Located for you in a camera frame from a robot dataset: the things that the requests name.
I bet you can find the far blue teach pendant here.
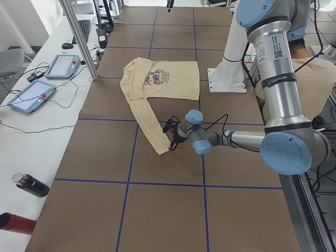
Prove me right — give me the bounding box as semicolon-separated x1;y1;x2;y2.
44;55;80;79

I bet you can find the beige long-sleeve graphic shirt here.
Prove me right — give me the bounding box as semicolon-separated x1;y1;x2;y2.
120;57;200;155

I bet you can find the black power adapter box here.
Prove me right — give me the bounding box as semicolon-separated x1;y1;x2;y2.
27;72;44;82

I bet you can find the red cylindrical bottle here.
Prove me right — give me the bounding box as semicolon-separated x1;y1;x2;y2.
1;213;37;235

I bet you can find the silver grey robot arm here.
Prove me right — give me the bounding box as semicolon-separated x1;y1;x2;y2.
164;1;331;175

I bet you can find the seated person in beige shirt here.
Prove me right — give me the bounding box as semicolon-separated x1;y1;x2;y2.
254;36;336;124

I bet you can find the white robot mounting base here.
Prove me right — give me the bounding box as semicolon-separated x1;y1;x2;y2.
207;14;249;93

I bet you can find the brown table mat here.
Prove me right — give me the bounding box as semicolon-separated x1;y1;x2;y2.
27;7;300;251

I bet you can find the black computer mouse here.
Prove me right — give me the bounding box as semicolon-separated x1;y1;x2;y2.
61;43;74;50

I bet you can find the aluminium frame post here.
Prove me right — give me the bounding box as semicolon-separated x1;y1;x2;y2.
59;0;98;80

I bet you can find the near blue teach pendant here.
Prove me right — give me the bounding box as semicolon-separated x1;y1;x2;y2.
7;80;56;114

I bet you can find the grey office chair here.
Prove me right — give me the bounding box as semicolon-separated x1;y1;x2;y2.
0;49;25;78

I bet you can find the black steel-capped water bottle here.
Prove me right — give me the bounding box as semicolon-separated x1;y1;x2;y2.
12;173;49;198

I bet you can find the black computer keyboard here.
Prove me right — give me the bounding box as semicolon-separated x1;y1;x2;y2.
78;19;91;42

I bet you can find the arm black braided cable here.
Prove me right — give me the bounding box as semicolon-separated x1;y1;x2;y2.
202;113;237;148

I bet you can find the blue teach pendant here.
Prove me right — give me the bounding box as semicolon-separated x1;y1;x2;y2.
7;80;56;114
44;55;80;79

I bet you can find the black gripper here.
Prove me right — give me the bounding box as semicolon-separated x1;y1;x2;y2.
169;130;185;151

